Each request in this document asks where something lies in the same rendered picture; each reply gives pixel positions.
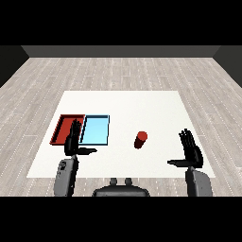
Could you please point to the dark grey robot body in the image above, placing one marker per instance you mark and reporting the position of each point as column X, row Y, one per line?
column 121, row 189

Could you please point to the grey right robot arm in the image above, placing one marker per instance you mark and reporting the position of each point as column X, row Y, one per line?
column 198, row 182

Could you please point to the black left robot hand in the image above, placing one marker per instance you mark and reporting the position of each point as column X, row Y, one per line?
column 71, row 141

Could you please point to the red shallow open box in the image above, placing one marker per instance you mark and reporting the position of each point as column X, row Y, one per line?
column 65, row 129

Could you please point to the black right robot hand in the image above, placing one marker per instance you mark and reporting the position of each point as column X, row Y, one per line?
column 193, row 152

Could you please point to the light blue shallow open box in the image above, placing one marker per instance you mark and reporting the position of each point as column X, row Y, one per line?
column 94, row 129

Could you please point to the red can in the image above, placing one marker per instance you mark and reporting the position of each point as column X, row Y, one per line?
column 140, row 140

